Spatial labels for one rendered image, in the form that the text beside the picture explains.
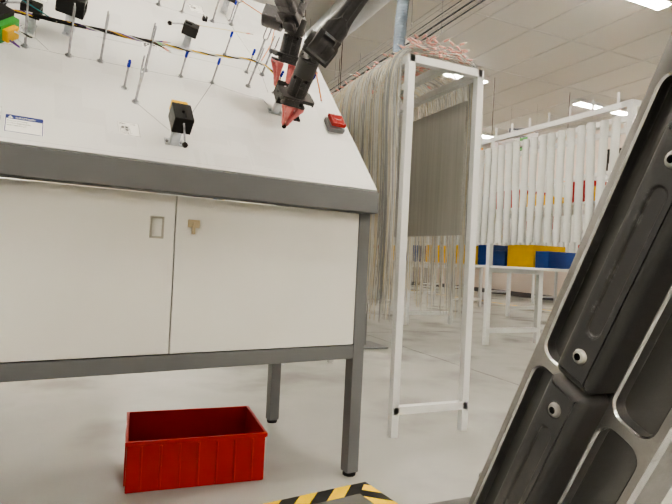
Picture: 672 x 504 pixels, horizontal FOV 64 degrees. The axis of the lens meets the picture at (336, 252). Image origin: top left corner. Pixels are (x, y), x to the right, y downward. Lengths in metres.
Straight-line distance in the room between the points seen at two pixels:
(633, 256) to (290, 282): 1.26
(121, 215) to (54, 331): 0.30
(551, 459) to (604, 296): 0.10
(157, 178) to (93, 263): 0.25
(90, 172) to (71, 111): 0.18
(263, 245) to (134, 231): 0.34
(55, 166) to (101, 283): 0.28
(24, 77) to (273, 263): 0.75
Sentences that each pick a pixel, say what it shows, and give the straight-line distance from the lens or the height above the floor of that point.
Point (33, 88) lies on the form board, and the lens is 1.49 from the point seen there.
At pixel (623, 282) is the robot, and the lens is 0.32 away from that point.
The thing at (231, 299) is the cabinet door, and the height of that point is 0.54.
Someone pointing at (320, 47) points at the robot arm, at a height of 1.21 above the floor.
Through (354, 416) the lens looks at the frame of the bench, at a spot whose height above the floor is 0.18.
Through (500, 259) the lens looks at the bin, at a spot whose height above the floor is 0.71.
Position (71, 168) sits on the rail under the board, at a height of 0.83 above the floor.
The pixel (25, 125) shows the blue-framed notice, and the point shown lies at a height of 0.92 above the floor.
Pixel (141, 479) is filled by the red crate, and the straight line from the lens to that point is 1.66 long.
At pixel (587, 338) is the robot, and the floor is 0.63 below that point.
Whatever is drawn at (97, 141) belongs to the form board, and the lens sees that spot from 1.37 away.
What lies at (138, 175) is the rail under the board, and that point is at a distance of 1.34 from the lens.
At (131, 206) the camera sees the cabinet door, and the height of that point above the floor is 0.76.
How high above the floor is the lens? 0.66
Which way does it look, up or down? 1 degrees up
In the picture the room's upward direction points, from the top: 3 degrees clockwise
